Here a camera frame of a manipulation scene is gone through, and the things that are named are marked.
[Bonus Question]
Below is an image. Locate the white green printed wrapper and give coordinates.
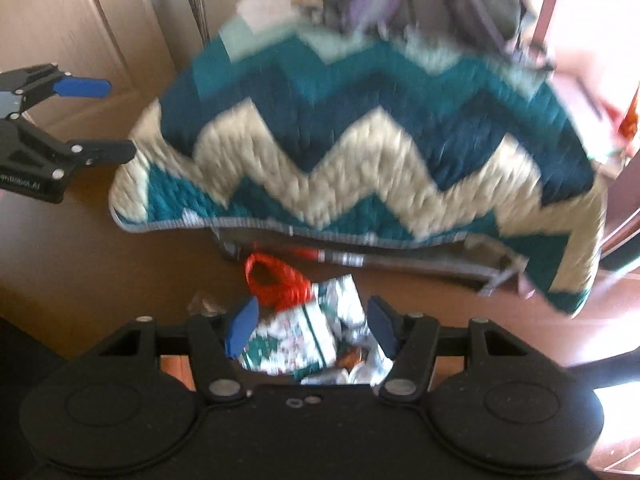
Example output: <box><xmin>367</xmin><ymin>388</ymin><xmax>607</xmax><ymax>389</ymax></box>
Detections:
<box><xmin>315</xmin><ymin>275</ymin><xmax>368</xmax><ymax>341</ymax></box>

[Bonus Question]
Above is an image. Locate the red plastic bag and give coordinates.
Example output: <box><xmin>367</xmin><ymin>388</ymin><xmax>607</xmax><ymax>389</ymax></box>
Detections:
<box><xmin>244</xmin><ymin>252</ymin><xmax>313</xmax><ymax>309</ymax></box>

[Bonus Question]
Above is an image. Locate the clear plastic wrapper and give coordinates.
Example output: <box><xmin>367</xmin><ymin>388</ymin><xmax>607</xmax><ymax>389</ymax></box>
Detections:
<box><xmin>186</xmin><ymin>291</ymin><xmax>226</xmax><ymax>317</ymax></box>

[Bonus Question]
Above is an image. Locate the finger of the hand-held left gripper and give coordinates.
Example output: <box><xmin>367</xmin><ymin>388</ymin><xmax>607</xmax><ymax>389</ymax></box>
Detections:
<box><xmin>0</xmin><ymin>116</ymin><xmax>137</xmax><ymax>173</ymax></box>
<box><xmin>0</xmin><ymin>63</ymin><xmax>112</xmax><ymax>111</ymax></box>

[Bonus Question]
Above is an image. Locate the grey bed frame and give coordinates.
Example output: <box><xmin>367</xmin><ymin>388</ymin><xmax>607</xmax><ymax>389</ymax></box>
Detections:
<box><xmin>212</xmin><ymin>225</ymin><xmax>531</xmax><ymax>296</ymax></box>

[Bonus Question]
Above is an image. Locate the white teal printed packet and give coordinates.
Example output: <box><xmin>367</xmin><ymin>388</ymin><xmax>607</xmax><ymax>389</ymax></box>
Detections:
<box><xmin>237</xmin><ymin>305</ymin><xmax>341</xmax><ymax>378</ymax></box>

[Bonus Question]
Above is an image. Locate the striped rod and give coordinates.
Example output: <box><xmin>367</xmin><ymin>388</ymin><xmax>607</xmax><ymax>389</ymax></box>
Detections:
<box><xmin>255</xmin><ymin>245</ymin><xmax>366</xmax><ymax>267</ymax></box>

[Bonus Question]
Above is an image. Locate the teal cream zigzag blanket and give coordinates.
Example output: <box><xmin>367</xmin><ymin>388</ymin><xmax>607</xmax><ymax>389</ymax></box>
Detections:
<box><xmin>109</xmin><ymin>7</ymin><xmax>608</xmax><ymax>318</ymax></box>

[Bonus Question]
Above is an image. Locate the white paper sheet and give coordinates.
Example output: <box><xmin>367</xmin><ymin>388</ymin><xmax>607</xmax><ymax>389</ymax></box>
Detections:
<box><xmin>235</xmin><ymin>0</ymin><xmax>301</xmax><ymax>28</ymax></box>

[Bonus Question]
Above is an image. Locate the light wooden door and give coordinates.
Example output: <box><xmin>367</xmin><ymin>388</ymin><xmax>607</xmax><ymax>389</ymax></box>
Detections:
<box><xmin>0</xmin><ymin>0</ymin><xmax>178</xmax><ymax>136</ymax></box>

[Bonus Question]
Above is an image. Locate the orange object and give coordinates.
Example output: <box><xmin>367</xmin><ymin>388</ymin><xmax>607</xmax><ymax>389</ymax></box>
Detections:
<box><xmin>620</xmin><ymin>85</ymin><xmax>640</xmax><ymax>148</ymax></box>

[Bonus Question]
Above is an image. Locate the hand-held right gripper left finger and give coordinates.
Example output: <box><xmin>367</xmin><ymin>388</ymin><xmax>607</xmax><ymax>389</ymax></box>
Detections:
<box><xmin>100</xmin><ymin>296</ymin><xmax>261</xmax><ymax>403</ymax></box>

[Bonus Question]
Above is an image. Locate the purple grey backpack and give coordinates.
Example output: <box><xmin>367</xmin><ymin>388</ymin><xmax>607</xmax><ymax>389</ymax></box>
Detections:
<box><xmin>322</xmin><ymin>0</ymin><xmax>556</xmax><ymax>68</ymax></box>

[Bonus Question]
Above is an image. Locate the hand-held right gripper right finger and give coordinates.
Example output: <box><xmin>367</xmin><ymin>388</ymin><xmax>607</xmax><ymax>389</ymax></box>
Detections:
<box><xmin>368</xmin><ymin>297</ymin><xmax>531</xmax><ymax>403</ymax></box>

